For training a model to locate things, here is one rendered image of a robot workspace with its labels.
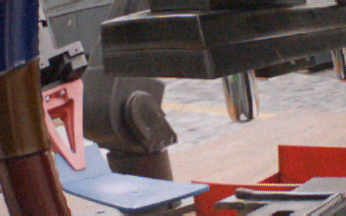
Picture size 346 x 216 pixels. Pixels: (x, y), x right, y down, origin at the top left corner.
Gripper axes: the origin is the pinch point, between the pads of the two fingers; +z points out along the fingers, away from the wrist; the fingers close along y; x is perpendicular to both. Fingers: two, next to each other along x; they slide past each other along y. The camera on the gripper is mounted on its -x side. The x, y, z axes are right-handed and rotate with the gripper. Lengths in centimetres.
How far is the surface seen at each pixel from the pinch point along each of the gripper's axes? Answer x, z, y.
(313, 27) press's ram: 1.0, 7.4, 34.6
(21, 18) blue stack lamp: -27, 9, 48
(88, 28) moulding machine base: 497, -376, -742
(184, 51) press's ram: -9.3, 6.7, 32.9
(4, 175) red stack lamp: -29, 14, 43
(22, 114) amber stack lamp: -27, 12, 45
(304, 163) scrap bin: 23.5, 8.5, 0.5
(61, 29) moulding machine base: 502, -422, -807
